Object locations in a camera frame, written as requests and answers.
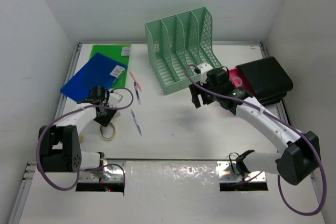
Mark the clear tape roll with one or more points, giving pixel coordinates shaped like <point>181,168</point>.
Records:
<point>237,81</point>

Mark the green plastic folder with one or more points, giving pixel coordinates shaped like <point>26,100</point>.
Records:
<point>117,52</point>

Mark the blue plastic folder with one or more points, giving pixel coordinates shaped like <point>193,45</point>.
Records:
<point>99,71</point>

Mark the dark blue pen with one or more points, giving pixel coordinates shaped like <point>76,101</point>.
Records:
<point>137,93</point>

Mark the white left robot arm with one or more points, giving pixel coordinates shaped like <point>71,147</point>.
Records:
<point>60,147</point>

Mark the black drawer box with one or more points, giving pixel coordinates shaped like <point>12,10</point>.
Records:
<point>268,79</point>

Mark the light blue pen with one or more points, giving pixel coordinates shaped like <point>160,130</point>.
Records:
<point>136,122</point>

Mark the white front cover board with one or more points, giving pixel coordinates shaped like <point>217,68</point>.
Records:
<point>161,192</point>

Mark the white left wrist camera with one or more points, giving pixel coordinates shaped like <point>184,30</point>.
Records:
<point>114,100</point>

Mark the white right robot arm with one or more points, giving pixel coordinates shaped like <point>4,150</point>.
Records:
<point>296,154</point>

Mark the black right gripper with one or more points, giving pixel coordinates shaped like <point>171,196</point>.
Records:
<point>196,98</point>

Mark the green mesh file organizer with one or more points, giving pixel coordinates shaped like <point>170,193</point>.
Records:
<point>176,41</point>

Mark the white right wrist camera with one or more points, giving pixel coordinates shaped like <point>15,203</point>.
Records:
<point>204,69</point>

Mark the pink drawer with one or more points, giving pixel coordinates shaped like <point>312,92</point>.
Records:
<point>235,72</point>

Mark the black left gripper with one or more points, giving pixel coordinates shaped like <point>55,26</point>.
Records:
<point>104,121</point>

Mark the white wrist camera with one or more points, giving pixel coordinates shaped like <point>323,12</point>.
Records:
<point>204,69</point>
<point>114,100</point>

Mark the beige masking tape roll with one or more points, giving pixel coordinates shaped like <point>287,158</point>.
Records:
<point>108,133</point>

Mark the red pen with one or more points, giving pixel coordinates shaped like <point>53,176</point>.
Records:
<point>135,80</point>

